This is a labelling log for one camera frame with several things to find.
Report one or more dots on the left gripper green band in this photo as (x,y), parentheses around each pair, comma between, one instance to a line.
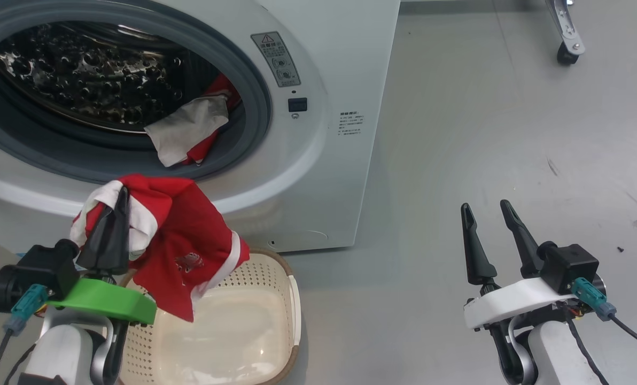
(105,302)

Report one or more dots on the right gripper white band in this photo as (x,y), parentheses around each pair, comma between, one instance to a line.
(511,302)

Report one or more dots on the red garment with white bands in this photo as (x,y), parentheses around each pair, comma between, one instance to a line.
(190,240)

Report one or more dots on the red garment with striped cuffs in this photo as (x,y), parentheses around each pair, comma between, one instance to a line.
(190,125)

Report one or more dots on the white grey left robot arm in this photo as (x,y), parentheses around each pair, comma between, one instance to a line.
(62,353)

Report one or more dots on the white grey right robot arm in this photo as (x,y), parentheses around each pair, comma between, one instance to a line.
(553,353)

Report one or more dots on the cream perforated laundry basket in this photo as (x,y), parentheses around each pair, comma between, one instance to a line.
(233,331)

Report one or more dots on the white front-load washing machine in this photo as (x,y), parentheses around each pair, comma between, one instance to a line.
(318,176)

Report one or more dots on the white wheeled partition panel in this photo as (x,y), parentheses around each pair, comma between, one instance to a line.
(567,32)

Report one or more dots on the grey warning label sticker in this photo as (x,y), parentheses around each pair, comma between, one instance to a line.
(276,59)

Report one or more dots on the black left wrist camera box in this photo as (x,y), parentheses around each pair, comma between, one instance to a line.
(43,264)

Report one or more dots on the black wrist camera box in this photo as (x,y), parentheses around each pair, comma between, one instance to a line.
(43,264)
(572,264)

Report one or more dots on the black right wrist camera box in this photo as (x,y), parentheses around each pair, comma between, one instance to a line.
(572,264)

